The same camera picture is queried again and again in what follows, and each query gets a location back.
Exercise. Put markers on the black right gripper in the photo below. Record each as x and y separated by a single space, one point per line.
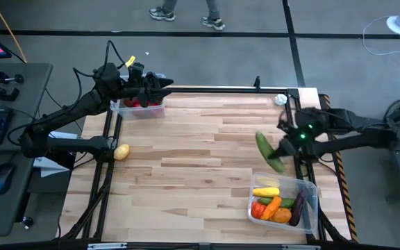
295 142

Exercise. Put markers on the orange fruit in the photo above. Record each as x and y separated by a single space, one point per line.
281 215

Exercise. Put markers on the orange bell pepper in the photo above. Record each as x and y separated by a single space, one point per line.
256 209

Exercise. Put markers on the silver metal bracket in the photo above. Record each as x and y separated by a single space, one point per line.
106 246
300 247

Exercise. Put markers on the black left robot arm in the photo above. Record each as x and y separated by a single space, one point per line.
82 104

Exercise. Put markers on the yellow potato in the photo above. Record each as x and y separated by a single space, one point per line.
121 151

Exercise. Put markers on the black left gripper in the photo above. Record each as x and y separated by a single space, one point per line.
141 85

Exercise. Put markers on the white garlic bulb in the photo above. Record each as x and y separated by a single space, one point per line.
280 99

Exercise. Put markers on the black metal table frame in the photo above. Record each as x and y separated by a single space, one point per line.
203 90

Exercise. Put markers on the orange carrot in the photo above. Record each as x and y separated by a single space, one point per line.
271 207

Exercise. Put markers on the purple eggplant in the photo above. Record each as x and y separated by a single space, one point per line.
298 207

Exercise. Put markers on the bright red bell pepper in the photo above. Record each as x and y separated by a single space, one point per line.
129 102

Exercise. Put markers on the black computer mouse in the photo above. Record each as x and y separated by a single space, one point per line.
3 177

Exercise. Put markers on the black desk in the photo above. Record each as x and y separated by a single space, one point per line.
30 90

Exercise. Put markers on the green cucumber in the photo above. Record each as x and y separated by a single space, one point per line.
288 202
264 144

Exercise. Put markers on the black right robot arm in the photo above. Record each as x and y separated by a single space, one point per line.
352 144

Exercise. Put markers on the yellow tag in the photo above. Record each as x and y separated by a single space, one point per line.
130 61

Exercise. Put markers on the yellow corn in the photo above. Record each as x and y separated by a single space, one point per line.
266 191

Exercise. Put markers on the clear plastic bin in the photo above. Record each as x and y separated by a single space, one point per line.
311 194
141 112

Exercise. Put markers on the yellow black hazard strip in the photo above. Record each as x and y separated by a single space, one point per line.
346 201

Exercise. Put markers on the person's feet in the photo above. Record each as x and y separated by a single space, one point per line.
162 14

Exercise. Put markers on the white paper sheets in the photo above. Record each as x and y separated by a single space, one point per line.
49 168

